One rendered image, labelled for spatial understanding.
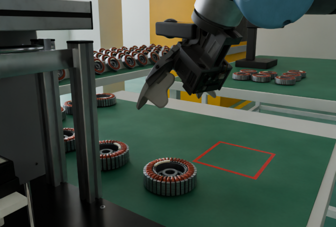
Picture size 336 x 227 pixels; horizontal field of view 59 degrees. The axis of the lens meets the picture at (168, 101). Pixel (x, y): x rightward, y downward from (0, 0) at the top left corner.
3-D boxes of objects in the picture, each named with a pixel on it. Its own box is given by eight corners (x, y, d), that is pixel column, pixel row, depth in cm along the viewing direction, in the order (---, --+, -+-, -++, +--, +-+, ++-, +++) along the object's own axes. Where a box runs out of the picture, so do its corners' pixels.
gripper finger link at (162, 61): (144, 83, 50) (183, 47, 49) (140, 77, 51) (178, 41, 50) (158, 92, 54) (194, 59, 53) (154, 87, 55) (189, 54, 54)
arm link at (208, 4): (194, -24, 43) (232, -19, 48) (183, 5, 46) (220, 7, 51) (225, 2, 39) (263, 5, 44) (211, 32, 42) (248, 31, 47)
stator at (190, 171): (207, 186, 62) (208, 170, 61) (163, 204, 56) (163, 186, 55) (175, 166, 71) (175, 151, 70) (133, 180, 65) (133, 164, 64)
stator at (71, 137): (74, 135, 91) (74, 124, 90) (89, 147, 82) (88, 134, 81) (35, 144, 84) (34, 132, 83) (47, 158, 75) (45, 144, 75)
